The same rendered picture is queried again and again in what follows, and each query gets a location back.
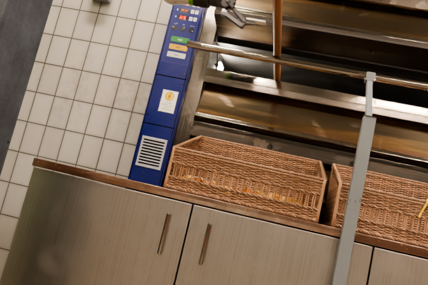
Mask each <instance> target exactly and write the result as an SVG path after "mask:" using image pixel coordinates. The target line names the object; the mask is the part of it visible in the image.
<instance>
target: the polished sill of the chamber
mask: <svg viewBox="0 0 428 285"><path fill-rule="evenodd" d="M205 76H211V77H216V78H222V79H225V80H232V81H238V82H242V83H249V84H253V85H259V86H263V87H269V88H275V89H279V90H286V91H289V92H296V93H300V94H306V95H313V96H317V97H323V98H327V99H333V100H337V101H343V102H350V103H354V104H360V105H364V106H365V102H366V97H363V96H359V95H353V94H346V93H343V92H336V91H332V90H326V89H322V88H315V87H309V86H305V85H298V84H294V83H288V82H284V81H277V80H271V79H267V78H260V77H256V76H250V75H246V74H240V73H233V72H229V71H223V70H219V69H212V68H209V67H207V69H206V74H205ZM373 107H374V108H381V109H387V110H391V111H397V112H402V113H408V114H412V115H418V116H424V117H428V108H422V107H418V106H412V105H407V104H401V103H397V102H391V101H385V100H380V99H374V98H373Z"/></svg>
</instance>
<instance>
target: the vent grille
mask: <svg viewBox="0 0 428 285"><path fill-rule="evenodd" d="M167 142H168V141H167V140H163V139H158V138H154V137H149V136H144V135H143V137H142V140H141V144H140V147H139V152H138V156H137V159H136V164H135V165H139V166H142V167H148V168H151V169H156V170H161V165H162V161H163V158H164V153H165V150H166V145H167Z"/></svg>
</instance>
